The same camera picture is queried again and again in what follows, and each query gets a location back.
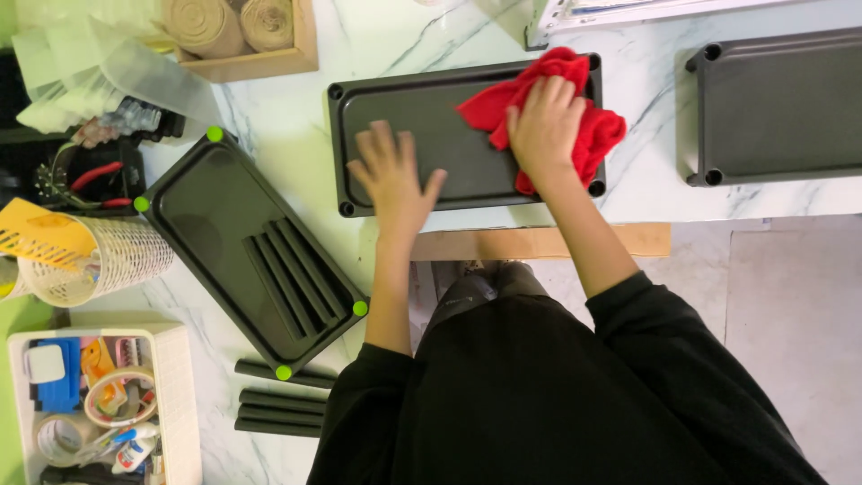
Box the person's right hand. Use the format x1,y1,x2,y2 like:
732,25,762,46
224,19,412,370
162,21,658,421
506,75,588,180

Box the person's left hand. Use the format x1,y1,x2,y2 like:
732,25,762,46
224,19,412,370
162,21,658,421
346,120,449,241

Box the red cleaning cloth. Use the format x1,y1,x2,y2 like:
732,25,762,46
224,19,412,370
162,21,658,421
456,46,628,197

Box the dark grey plastic shelf tray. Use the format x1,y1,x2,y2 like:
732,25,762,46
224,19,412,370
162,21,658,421
327,53,607,218
685,27,862,188

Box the dark grey plastic tube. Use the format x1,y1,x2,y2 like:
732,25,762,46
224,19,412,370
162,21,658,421
277,216,349,319
236,403,325,427
233,358,338,390
239,388,329,414

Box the wooden box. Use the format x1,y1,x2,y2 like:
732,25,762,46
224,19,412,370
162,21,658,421
172,0,320,84

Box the dark tray with green caps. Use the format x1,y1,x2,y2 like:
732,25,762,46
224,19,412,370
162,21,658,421
135,127,370,382

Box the jute ribbon roll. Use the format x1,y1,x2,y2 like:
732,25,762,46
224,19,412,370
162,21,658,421
239,0,296,53
160,0,246,60

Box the person's black clothing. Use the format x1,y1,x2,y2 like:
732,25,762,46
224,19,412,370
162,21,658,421
306,271,831,485

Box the white mesh basket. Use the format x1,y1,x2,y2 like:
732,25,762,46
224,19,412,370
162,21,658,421
15,214,176,309

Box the pack of clear plastic parts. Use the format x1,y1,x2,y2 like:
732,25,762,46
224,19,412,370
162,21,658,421
70,97,187,148

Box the white storage basket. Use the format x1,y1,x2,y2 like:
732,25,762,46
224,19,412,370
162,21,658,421
7,322,203,485

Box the clear tape roll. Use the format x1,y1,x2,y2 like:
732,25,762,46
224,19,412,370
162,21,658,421
83,366,160,430

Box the heap of clear plastic bags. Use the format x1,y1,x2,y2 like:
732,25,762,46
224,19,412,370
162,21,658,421
10,0,223,136

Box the black tool box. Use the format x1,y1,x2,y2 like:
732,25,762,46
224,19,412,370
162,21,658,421
0,137,147,218

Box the yellow mesh tray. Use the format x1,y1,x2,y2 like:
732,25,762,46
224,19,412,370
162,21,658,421
0,197,98,273

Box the white glue bottle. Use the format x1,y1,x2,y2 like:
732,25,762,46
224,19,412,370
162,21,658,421
110,431,160,475

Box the blue plastic holder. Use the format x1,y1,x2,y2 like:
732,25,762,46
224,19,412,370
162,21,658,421
32,338,83,414

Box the white block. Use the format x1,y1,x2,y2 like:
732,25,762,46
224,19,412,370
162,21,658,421
25,344,67,385

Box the beige tape roll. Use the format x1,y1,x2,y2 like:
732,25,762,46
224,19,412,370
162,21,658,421
34,413,103,468

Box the white metal frame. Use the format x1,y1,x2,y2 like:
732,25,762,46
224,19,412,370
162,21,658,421
524,0,816,52

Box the red-handled pliers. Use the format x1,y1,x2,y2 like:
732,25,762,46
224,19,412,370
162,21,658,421
69,160,134,209

